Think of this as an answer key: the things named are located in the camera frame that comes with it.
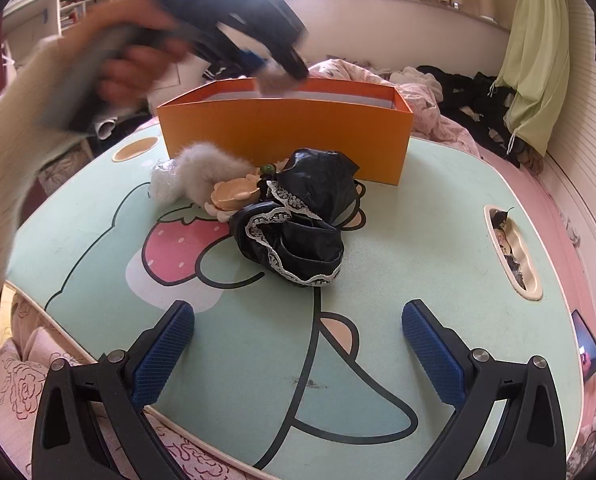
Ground pile of black clothes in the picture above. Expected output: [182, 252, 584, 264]
[418, 65, 529, 168]

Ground white clothes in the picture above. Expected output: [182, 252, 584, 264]
[390, 67, 445, 102]

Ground orange cardboard box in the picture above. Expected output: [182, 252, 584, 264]
[157, 77, 414, 187]

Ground white bookshelf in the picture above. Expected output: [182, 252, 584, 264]
[3, 0, 144, 46]

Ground light green curtain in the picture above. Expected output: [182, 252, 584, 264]
[495, 0, 571, 158]

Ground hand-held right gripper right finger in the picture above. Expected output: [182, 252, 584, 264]
[401, 299, 568, 480]

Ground clear plastic wrapper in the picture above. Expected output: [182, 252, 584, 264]
[149, 159, 185, 202]

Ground rose print fabric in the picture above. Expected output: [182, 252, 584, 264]
[0, 285, 259, 480]

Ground green cartoon desktop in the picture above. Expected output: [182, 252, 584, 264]
[5, 122, 586, 471]

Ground person's left hand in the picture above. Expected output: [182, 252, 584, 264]
[60, 0, 201, 116]

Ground pale pink printed quilt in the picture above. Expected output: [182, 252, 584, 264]
[308, 57, 484, 161]

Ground pink bedsheet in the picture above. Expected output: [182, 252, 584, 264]
[478, 145, 596, 411]

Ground black lace-trimmed cloth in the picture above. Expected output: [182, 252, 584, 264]
[228, 147, 361, 288]

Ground pile of small trinkets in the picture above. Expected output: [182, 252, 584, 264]
[490, 207, 529, 293]

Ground smartphone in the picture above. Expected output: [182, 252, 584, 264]
[570, 310, 596, 381]

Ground white fur piece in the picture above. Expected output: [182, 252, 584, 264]
[170, 142, 254, 206]

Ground black white-striped garment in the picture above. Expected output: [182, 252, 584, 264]
[203, 64, 250, 82]

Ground brown fluffy pom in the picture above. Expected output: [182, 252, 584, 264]
[255, 67, 300, 97]

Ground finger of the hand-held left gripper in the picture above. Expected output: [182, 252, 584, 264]
[260, 20, 310, 82]
[190, 25, 275, 77]

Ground person's left forearm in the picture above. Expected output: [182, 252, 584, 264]
[0, 35, 101, 351]

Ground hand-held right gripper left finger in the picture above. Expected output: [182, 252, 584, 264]
[32, 300, 196, 480]

